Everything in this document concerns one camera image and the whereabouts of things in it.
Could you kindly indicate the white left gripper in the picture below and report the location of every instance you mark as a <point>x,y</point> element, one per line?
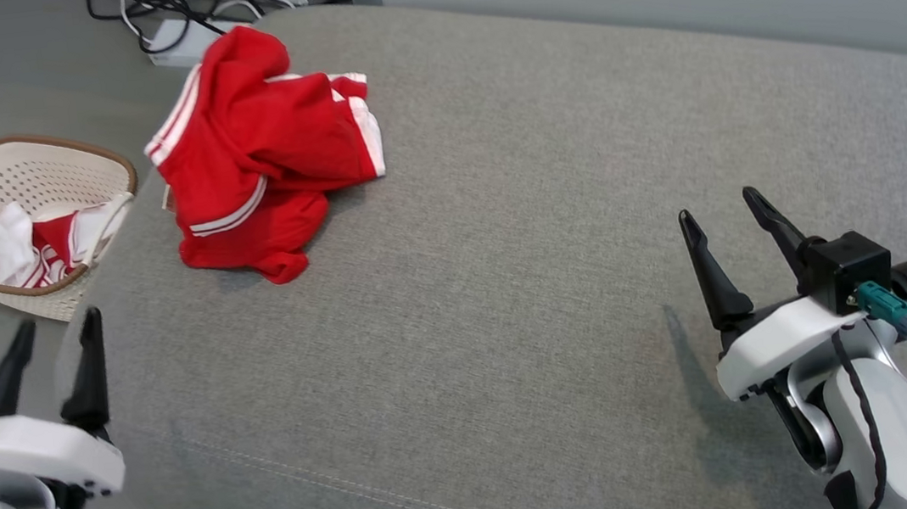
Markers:
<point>31,448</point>

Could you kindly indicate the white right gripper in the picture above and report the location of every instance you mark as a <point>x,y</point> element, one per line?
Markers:
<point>771,342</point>

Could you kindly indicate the red Bulls 23 jersey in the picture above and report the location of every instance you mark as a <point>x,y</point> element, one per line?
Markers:
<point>229,160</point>

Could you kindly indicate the red shorts with white stripe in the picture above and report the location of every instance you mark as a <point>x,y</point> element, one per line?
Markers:
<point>329,132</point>

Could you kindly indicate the red and white crumpled garment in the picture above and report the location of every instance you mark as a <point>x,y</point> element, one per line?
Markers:
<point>17,249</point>

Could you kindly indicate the cream perforated laundry basket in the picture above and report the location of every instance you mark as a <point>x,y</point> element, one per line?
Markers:
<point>18,176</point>

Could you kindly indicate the plain white power adapter box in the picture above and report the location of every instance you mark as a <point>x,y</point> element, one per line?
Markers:
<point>182,45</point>

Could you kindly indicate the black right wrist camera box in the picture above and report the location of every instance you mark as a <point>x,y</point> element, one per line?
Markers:
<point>847,261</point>

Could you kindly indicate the teal right camera connector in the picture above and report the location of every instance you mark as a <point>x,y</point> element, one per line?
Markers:
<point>886,303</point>

